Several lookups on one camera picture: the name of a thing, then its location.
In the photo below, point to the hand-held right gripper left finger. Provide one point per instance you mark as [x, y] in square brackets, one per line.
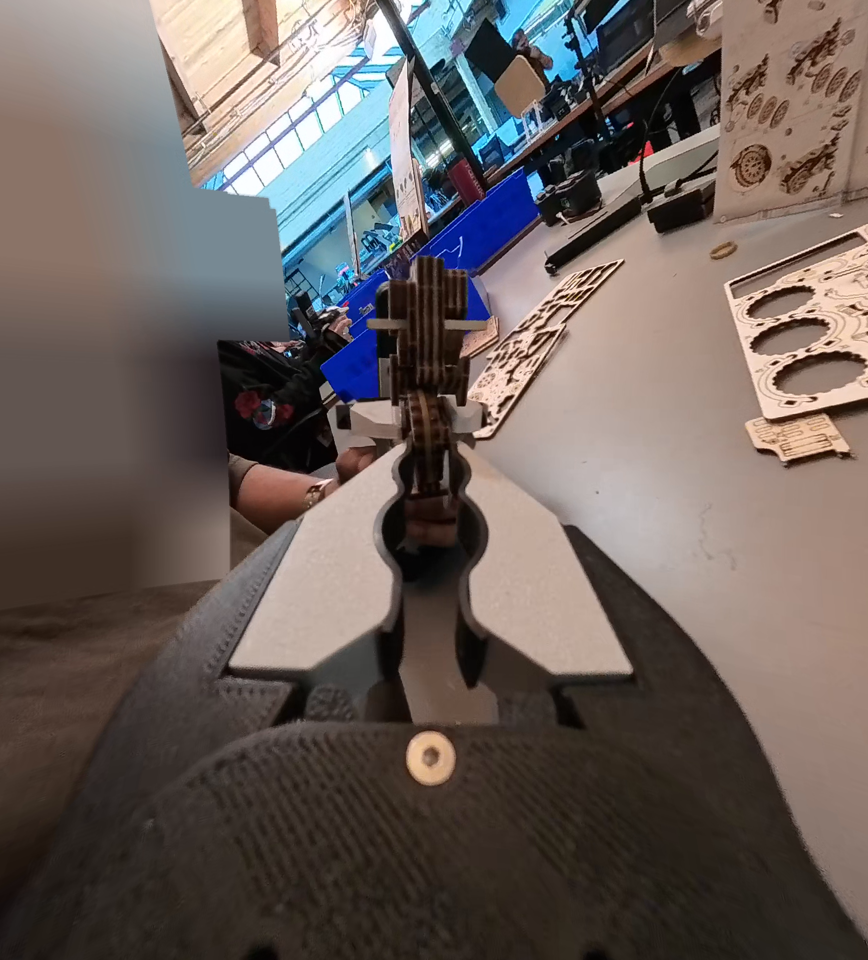
[314, 592]

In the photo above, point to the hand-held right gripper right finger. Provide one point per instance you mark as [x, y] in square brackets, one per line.
[546, 600]

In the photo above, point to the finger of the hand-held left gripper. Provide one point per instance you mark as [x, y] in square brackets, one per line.
[467, 420]
[374, 420]

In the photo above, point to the wooden model vehicle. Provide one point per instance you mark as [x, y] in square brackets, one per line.
[426, 337]

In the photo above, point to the person's left forearm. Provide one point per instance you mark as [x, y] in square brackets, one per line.
[269, 495]

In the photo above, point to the grey desk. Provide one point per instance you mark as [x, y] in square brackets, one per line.
[704, 562]

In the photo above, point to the large black desk monitor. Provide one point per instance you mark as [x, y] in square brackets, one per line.
[685, 15]

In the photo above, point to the person's left hand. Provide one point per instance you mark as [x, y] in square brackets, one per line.
[355, 461]

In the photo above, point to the blue plastic bin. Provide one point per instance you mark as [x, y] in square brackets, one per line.
[494, 217]
[359, 367]

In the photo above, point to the wooden sheet with gear parts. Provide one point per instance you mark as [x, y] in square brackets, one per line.
[516, 375]

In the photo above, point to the dark brown wooden sheet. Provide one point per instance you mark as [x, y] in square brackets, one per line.
[479, 337]

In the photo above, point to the silver wristwatch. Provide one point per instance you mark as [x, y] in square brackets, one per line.
[319, 495]

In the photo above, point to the dark red cylinder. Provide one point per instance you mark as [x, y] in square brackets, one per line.
[467, 180]

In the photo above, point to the standing white display board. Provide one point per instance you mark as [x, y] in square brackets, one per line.
[402, 150]

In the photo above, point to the black flat case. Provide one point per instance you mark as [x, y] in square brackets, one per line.
[599, 229]

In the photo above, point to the black metal pole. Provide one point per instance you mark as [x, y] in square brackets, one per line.
[426, 75]

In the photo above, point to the tan backed monitor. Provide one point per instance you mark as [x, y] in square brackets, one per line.
[520, 84]

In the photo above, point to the person's brown shirt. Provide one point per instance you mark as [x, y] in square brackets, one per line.
[43, 712]

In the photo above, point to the small wooden part sheet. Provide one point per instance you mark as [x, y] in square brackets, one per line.
[798, 437]

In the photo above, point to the black box with red print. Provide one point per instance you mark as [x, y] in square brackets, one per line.
[681, 208]

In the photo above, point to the long wooden workbench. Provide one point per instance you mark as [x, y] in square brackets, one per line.
[591, 90]

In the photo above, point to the tan curved board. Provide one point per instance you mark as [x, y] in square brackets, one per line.
[693, 49]

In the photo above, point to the assembly instruction sheet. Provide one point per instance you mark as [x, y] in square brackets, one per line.
[854, 90]

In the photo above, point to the black camera device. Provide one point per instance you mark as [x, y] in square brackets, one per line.
[569, 196]

